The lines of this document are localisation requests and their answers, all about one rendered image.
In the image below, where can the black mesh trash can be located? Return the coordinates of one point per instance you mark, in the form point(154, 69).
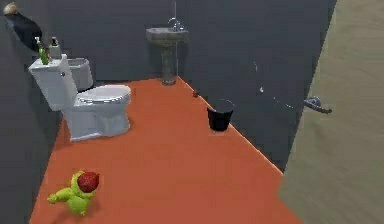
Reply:
point(220, 118)

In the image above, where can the small brown floor object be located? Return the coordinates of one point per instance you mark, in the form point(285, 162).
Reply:
point(195, 94)

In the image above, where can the white toilet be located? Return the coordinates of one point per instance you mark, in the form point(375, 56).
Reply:
point(100, 103)

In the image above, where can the grey bin behind toilet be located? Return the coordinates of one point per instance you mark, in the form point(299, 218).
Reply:
point(81, 73)

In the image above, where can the green doll with red head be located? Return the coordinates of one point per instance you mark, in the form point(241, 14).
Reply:
point(78, 196)

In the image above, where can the grey soap dispenser bottle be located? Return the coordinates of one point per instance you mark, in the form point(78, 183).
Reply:
point(55, 50)

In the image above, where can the beige room door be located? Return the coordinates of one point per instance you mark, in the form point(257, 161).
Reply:
point(346, 133)

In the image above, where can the green spray bottle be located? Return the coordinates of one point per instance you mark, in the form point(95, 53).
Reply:
point(43, 55)

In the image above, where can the grey pedestal sink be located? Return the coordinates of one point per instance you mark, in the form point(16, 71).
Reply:
point(167, 38)

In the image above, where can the dark wall fixture with knob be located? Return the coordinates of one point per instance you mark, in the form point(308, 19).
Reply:
point(25, 28)

